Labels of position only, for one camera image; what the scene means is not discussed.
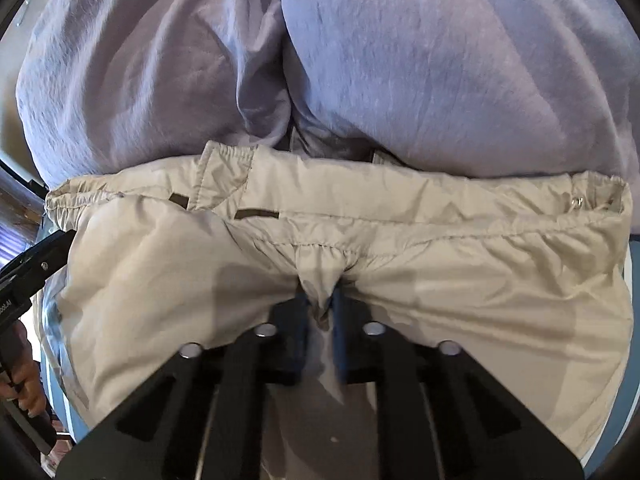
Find person's left hand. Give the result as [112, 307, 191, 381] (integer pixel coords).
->
[1, 321, 47, 418]

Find blue white striped bedsheet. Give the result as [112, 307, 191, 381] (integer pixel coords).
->
[42, 203, 639, 479]

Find lavender pillow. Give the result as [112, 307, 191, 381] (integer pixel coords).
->
[278, 0, 640, 233]
[16, 0, 291, 188]

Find left lavender pillow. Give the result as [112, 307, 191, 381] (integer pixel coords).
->
[16, 0, 291, 188]

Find right lavender pillow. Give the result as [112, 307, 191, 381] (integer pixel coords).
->
[278, 0, 640, 233]

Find beige puffer jacket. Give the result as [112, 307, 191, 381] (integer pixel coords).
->
[36, 142, 634, 479]

